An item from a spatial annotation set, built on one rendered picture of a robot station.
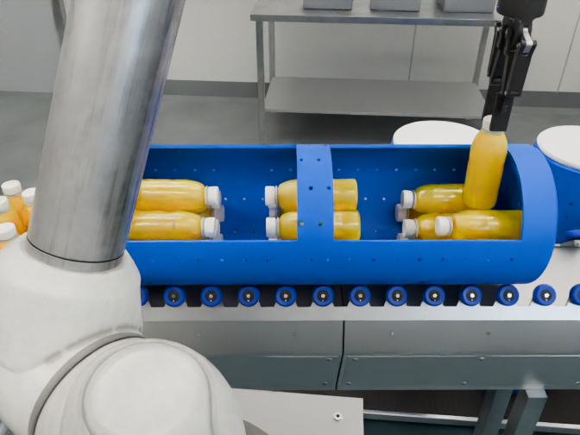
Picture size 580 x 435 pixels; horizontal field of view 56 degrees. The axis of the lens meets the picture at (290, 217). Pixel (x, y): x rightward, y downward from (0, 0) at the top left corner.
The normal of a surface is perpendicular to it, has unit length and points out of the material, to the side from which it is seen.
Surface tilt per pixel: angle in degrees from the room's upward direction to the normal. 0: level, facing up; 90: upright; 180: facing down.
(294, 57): 90
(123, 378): 10
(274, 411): 4
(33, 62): 90
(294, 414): 4
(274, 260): 94
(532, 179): 30
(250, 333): 71
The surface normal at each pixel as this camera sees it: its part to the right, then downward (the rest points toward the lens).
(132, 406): 0.09, -0.74
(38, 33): -0.08, 0.56
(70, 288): 0.43, -0.26
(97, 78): -0.01, 0.29
